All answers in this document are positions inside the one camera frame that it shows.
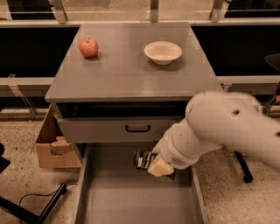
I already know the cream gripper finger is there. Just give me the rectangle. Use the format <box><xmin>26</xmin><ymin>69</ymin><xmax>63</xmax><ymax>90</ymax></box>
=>
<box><xmin>152</xmin><ymin>141</ymin><xmax>161</xmax><ymax>154</ymax></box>
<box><xmin>148</xmin><ymin>154</ymin><xmax>174</xmax><ymax>177</ymax></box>

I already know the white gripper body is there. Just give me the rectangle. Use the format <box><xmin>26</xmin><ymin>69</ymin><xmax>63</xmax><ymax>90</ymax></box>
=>
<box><xmin>158</xmin><ymin>119</ymin><xmax>221</xmax><ymax>170</ymax></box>

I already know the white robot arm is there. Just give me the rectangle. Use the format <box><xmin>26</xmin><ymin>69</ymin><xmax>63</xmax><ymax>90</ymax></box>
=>
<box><xmin>148</xmin><ymin>91</ymin><xmax>280</xmax><ymax>177</ymax></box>

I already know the closed grey top drawer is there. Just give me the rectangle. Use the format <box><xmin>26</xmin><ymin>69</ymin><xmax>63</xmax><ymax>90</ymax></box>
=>
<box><xmin>58</xmin><ymin>117</ymin><xmax>179</xmax><ymax>144</ymax></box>

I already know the open grey middle drawer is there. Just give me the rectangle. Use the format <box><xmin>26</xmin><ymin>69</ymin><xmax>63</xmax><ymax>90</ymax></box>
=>
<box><xmin>71</xmin><ymin>143</ymin><xmax>210</xmax><ymax>224</ymax></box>

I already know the grey drawer cabinet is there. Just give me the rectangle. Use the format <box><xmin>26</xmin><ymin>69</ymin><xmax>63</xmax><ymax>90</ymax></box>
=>
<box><xmin>45</xmin><ymin>22</ymin><xmax>227</xmax><ymax>156</ymax></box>

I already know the black stand leg right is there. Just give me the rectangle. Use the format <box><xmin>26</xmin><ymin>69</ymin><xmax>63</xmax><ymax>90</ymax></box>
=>
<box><xmin>234</xmin><ymin>151</ymin><xmax>254</xmax><ymax>183</ymax></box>

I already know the black stand leg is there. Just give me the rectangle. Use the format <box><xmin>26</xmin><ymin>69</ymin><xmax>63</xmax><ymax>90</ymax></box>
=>
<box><xmin>234</xmin><ymin>151</ymin><xmax>254</xmax><ymax>183</ymax></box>
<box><xmin>0</xmin><ymin>183</ymin><xmax>67</xmax><ymax>224</ymax></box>

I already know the white paper bowl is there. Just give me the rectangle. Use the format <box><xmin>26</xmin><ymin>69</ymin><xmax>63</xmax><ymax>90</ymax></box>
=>
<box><xmin>143</xmin><ymin>41</ymin><xmax>182</xmax><ymax>66</ymax></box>

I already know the cardboard box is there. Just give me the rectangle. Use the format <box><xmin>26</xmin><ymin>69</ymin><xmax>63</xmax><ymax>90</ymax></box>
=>
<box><xmin>35</xmin><ymin>106</ymin><xmax>81</xmax><ymax>168</ymax></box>

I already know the red apple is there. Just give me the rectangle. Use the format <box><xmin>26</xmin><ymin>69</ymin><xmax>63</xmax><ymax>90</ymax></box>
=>
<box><xmin>79</xmin><ymin>38</ymin><xmax>99</xmax><ymax>59</ymax></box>

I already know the black stand leg left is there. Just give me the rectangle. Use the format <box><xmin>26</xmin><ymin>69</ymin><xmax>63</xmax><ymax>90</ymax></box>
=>
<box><xmin>0</xmin><ymin>183</ymin><xmax>67</xmax><ymax>224</ymax></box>

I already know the metal window railing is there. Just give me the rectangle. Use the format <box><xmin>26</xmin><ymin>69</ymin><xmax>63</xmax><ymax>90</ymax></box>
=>
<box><xmin>0</xmin><ymin>0</ymin><xmax>280</xmax><ymax>27</ymax></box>

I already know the black drawer handle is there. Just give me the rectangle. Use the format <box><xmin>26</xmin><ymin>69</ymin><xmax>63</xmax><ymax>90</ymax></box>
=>
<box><xmin>125</xmin><ymin>125</ymin><xmax>151</xmax><ymax>133</ymax></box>

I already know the black cable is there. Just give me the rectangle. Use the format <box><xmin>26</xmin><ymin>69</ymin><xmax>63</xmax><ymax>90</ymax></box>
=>
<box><xmin>18</xmin><ymin>182</ymin><xmax>79</xmax><ymax>224</ymax></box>

